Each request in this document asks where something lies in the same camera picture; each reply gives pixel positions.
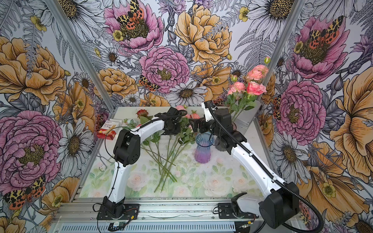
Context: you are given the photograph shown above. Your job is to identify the silver metal scissors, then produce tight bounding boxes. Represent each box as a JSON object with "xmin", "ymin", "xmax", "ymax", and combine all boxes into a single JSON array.
[{"xmin": 98, "ymin": 153, "xmax": 110, "ymax": 172}]

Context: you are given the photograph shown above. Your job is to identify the white vent grille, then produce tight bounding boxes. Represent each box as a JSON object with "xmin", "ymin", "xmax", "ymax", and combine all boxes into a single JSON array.
[{"xmin": 55, "ymin": 221, "xmax": 236, "ymax": 233}]

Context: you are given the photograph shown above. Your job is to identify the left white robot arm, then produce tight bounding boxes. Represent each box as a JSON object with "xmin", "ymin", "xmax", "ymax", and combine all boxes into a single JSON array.
[{"xmin": 97, "ymin": 107, "xmax": 187, "ymax": 220}]

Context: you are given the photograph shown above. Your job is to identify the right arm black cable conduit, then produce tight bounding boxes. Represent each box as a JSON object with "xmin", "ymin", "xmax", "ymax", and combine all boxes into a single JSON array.
[{"xmin": 203, "ymin": 100, "xmax": 324, "ymax": 233}]

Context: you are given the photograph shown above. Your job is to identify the pink rose stem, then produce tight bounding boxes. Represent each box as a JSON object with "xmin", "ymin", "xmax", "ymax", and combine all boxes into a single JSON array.
[
  {"xmin": 245, "ymin": 56, "xmax": 271, "ymax": 84},
  {"xmin": 224, "ymin": 74, "xmax": 246, "ymax": 121},
  {"xmin": 239, "ymin": 81, "xmax": 267, "ymax": 115}
]

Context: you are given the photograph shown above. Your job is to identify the aluminium front rail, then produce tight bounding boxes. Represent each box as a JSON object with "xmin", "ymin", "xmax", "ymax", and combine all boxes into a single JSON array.
[{"xmin": 52, "ymin": 199, "xmax": 304, "ymax": 223}]

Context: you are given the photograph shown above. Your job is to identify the dark red flower stem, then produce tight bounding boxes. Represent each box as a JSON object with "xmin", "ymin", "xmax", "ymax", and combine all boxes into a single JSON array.
[{"xmin": 137, "ymin": 109, "xmax": 153, "ymax": 125}]

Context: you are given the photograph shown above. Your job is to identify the green eucalyptus sprig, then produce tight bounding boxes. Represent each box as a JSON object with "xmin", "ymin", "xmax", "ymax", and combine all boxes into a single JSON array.
[{"xmin": 122, "ymin": 118, "xmax": 141, "ymax": 132}]

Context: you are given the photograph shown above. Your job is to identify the blue purple glass vase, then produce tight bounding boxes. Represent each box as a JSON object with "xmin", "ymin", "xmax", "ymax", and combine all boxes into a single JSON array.
[{"xmin": 194, "ymin": 132, "xmax": 215, "ymax": 164}]

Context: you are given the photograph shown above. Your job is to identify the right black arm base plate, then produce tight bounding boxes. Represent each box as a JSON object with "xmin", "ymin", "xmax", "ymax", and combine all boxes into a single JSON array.
[{"xmin": 217, "ymin": 203, "xmax": 257, "ymax": 219}]

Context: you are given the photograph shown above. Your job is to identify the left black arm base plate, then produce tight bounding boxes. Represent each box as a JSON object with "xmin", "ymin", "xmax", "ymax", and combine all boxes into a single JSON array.
[{"xmin": 96, "ymin": 203, "xmax": 140, "ymax": 220}]

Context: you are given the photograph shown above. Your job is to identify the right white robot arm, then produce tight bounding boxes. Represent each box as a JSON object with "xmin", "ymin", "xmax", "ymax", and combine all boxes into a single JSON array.
[{"xmin": 189, "ymin": 101, "xmax": 299, "ymax": 232}]

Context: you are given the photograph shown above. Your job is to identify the pink rose bunch on table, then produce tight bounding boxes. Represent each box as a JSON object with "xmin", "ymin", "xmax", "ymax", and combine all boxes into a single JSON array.
[{"xmin": 141, "ymin": 105, "xmax": 200, "ymax": 192}]

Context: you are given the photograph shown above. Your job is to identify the silver metal box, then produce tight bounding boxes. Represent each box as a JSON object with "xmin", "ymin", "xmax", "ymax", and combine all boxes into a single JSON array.
[{"xmin": 234, "ymin": 100, "xmax": 261, "ymax": 135}]

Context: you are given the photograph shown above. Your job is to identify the red white snack box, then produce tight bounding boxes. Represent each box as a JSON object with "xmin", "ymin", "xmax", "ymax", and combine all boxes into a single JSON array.
[{"xmin": 97, "ymin": 118, "xmax": 122, "ymax": 140}]

